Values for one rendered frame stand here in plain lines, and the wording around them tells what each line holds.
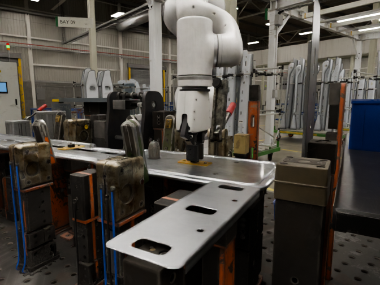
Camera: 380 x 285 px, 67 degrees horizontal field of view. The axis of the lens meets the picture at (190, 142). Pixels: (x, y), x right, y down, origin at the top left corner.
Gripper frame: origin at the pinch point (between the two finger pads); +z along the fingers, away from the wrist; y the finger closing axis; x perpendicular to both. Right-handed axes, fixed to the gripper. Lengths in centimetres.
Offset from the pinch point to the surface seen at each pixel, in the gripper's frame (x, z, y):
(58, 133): -69, 1, -12
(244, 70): -139, -63, -443
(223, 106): 1.7, -10.9, -14.1
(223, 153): 2.2, 2.5, -13.0
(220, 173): 9.7, 2.9, 6.1
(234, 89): -159, -30, -448
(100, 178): -6.6, 1.6, 25.0
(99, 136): -50, 1, -15
